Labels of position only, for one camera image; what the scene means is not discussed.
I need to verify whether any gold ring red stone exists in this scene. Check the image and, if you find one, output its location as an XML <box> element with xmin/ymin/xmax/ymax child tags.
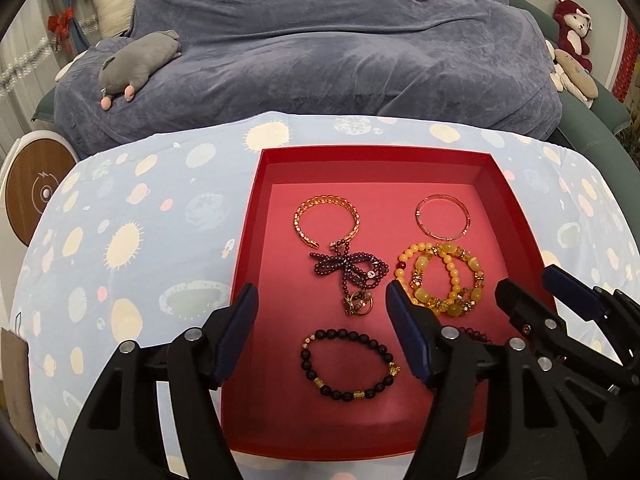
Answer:
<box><xmin>344</xmin><ymin>290</ymin><xmax>373</xmax><ymax>316</ymax></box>

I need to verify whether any dark bead gold bracelet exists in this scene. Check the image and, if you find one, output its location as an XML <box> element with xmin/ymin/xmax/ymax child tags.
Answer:
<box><xmin>299</xmin><ymin>327</ymin><xmax>400</xmax><ymax>402</ymax></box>

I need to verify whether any beige cookie plush toy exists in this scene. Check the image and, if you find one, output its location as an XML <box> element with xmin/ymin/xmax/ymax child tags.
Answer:
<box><xmin>546</xmin><ymin>40</ymin><xmax>599</xmax><ymax>108</ymax></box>

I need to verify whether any red monkey plush toy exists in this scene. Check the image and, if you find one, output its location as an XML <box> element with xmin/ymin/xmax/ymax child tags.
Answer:
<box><xmin>553</xmin><ymin>0</ymin><xmax>592</xmax><ymax>73</ymax></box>

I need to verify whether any round wooden white device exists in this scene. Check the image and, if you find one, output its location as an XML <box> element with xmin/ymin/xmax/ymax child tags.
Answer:
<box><xmin>1</xmin><ymin>130</ymin><xmax>78</xmax><ymax>246</ymax></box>

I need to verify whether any yellow cat-eye stone bracelet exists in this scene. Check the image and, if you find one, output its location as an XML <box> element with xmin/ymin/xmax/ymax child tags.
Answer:
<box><xmin>408</xmin><ymin>242</ymin><xmax>486</xmax><ymax>318</ymax></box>

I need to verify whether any dark red bead bracelet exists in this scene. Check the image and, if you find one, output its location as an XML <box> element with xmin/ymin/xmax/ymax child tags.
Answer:
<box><xmin>456</xmin><ymin>325</ymin><xmax>494</xmax><ymax>345</ymax></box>

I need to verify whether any blue planet print sheet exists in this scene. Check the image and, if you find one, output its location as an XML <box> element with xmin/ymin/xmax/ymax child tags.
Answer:
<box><xmin>11</xmin><ymin>112</ymin><xmax>639</xmax><ymax>462</ymax></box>

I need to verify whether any rose gold thin bangle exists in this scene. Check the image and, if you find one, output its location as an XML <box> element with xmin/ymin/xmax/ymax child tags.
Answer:
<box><xmin>414</xmin><ymin>193</ymin><xmax>472</xmax><ymax>242</ymax></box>

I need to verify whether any dark blue velvet blanket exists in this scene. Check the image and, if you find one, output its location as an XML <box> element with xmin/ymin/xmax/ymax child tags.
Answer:
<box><xmin>54</xmin><ymin>0</ymin><xmax>562</xmax><ymax>157</ymax></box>

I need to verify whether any purple garnet bead strand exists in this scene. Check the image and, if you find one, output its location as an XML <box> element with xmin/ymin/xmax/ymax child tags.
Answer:
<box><xmin>309</xmin><ymin>242</ymin><xmax>390</xmax><ymax>309</ymax></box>

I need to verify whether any gold chain bangle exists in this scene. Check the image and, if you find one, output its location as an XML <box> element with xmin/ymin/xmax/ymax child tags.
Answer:
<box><xmin>292</xmin><ymin>194</ymin><xmax>361</xmax><ymax>249</ymax></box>

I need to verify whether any orange yellow bead bracelet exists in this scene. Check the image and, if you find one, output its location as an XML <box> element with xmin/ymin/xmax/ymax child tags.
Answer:
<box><xmin>392</xmin><ymin>240</ymin><xmax>469</xmax><ymax>317</ymax></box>

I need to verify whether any red bow curtain tie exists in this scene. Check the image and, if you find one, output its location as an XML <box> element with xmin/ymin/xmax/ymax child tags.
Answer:
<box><xmin>47</xmin><ymin>6</ymin><xmax>74</xmax><ymax>53</ymax></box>

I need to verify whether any grey mouse plush toy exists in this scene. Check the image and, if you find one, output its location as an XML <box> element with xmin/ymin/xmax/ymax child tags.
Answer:
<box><xmin>98</xmin><ymin>29</ymin><xmax>181</xmax><ymax>110</ymax></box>

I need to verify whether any brown paper bag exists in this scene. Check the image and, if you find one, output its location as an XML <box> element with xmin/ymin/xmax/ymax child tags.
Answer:
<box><xmin>1</xmin><ymin>328</ymin><xmax>42</xmax><ymax>453</ymax></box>

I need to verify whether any red cardboard box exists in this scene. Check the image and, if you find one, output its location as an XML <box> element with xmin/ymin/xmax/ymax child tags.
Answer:
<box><xmin>221</xmin><ymin>145</ymin><xmax>553</xmax><ymax>460</ymax></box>

